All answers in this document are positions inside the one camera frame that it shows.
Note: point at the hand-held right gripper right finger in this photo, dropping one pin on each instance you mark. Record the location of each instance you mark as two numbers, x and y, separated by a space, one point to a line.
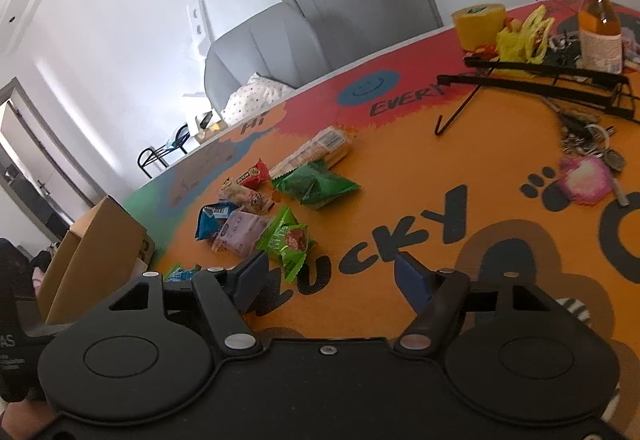
410 280

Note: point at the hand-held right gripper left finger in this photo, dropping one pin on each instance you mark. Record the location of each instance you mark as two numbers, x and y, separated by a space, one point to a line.
250 275

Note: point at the small green snack packet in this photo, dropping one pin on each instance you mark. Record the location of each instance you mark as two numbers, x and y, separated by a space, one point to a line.
287 240

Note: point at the blue snack packet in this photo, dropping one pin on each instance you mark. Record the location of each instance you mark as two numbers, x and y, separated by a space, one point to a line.
212 220

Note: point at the teal snack packet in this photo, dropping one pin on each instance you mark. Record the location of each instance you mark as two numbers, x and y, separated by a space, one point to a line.
181 274

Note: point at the large green snack packet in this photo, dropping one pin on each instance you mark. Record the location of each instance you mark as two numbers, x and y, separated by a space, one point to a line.
315 185

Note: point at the person's left hand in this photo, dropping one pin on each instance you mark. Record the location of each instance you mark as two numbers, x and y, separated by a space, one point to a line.
20 420

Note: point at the pale pink snack packet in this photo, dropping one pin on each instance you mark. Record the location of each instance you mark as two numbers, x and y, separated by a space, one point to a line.
242 229

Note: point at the beige snack packet red print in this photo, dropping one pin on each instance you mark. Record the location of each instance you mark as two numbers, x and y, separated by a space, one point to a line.
245 197

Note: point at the small red snack bar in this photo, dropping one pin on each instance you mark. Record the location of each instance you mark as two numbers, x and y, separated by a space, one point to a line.
252 174

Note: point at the colourful printed table mat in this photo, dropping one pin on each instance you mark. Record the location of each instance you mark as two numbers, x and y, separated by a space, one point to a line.
500 170

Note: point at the long cracker packet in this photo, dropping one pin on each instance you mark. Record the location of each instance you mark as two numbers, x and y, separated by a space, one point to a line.
320 147

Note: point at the black shoe rack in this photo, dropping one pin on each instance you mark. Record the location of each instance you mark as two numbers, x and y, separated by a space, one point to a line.
160 157

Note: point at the taped cardboard box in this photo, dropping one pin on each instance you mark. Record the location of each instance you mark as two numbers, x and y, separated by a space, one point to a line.
209 125

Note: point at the blue item on shoe rack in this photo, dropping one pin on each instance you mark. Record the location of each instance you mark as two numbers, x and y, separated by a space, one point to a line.
176 137

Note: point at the white dotted pillow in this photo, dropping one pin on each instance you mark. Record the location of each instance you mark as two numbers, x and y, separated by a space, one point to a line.
255 97

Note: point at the bunch of keys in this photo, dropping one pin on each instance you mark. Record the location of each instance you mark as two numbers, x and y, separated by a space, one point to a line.
585 140

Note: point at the grey armchair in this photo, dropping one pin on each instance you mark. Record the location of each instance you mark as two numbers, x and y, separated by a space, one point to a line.
265 45

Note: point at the white board with holes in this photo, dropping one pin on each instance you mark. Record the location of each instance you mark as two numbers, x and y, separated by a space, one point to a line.
196 25

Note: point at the yellow tape roll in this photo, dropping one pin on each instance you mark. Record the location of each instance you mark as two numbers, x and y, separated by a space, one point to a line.
477 25

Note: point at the glass bottle orange drink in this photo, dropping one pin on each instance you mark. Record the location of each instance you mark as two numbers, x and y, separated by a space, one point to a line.
597 30

